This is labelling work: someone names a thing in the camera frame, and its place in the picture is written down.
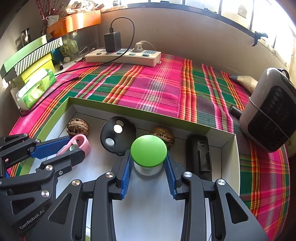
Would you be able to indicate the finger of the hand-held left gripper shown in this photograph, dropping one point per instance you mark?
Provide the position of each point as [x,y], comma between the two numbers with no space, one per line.
[69,158]
[48,146]

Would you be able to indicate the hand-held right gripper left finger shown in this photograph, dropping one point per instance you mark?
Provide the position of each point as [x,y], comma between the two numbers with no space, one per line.
[126,176]

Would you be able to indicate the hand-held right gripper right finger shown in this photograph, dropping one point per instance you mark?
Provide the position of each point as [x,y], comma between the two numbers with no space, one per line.
[170,178]

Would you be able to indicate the large pink clip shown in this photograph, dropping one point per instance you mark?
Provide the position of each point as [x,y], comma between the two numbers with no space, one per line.
[84,144]

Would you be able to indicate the green white cardboard box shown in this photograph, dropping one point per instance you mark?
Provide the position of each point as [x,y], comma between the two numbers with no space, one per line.
[97,166]

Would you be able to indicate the rough light walnut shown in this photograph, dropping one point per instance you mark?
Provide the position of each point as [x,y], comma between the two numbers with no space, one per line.
[77,127]

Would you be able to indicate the green topped knob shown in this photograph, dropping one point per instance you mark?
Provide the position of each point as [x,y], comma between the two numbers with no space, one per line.
[148,150]

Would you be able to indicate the black oval device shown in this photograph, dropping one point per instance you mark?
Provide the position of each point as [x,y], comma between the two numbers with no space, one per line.
[124,139]

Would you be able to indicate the smooth dark walnut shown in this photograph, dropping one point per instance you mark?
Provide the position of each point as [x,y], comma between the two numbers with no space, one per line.
[165,136]

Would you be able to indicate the green tissue pack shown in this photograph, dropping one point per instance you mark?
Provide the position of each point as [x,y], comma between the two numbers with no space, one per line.
[34,90]

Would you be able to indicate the grey striped box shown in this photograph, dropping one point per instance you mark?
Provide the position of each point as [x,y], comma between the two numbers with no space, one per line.
[39,55]

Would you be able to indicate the green flat box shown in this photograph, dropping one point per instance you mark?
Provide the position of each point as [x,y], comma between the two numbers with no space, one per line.
[23,53]

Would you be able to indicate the green packet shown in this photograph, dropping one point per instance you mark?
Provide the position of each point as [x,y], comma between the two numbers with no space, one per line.
[66,50]

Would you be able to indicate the dark glass container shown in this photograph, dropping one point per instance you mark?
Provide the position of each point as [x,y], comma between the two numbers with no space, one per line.
[25,37]

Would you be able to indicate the grey space heater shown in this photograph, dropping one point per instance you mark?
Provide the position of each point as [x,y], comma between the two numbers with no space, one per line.
[266,115]

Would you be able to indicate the white power strip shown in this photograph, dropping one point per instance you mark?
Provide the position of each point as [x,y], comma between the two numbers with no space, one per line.
[138,59]

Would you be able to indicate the black charger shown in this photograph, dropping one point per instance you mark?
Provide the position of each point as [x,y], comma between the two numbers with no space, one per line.
[112,41]

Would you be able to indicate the beige pencil shaped cushion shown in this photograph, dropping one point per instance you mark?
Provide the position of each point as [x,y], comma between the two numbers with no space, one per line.
[245,81]

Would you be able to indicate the white printed cup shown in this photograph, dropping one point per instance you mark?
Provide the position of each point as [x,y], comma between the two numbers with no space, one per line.
[52,20]

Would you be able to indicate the orange box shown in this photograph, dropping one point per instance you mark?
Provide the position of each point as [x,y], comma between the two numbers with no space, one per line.
[76,23]

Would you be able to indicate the white plug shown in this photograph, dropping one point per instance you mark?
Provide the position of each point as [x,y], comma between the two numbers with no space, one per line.
[138,47]

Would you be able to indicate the red flower branches vase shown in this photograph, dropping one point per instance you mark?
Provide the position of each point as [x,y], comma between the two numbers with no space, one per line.
[47,7]

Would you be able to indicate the pile of papers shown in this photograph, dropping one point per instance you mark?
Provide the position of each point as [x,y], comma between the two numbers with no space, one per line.
[81,5]

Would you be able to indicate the black hook clamp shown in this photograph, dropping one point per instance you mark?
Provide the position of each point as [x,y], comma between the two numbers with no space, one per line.
[256,37]

